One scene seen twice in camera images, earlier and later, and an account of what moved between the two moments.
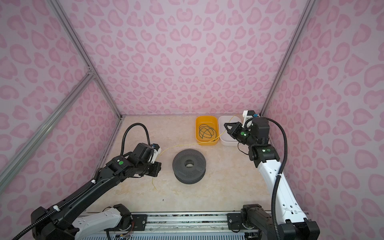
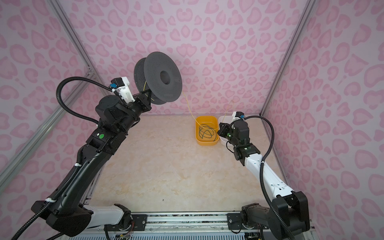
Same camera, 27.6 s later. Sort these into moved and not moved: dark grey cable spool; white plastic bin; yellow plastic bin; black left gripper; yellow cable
Moved: dark grey cable spool; yellow cable; black left gripper
Not moved: yellow plastic bin; white plastic bin
